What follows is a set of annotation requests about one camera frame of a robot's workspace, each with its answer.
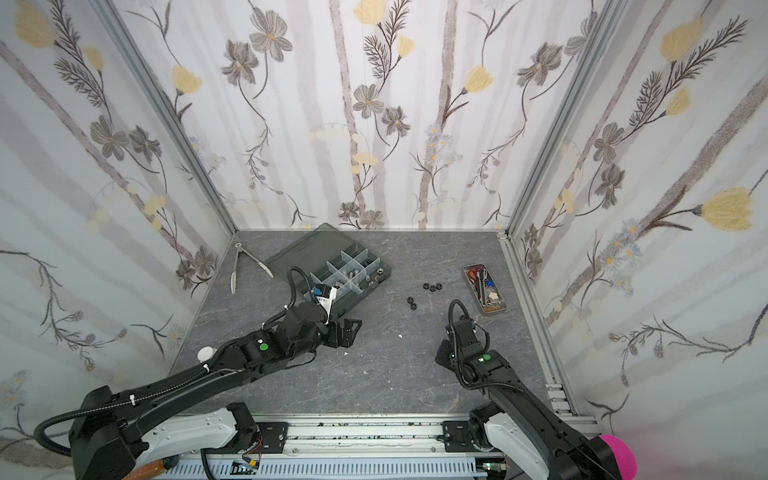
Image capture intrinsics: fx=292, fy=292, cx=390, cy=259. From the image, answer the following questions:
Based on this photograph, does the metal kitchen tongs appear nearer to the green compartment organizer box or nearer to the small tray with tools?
the green compartment organizer box

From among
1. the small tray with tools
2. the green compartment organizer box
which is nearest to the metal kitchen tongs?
the green compartment organizer box

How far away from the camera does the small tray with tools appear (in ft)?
3.29
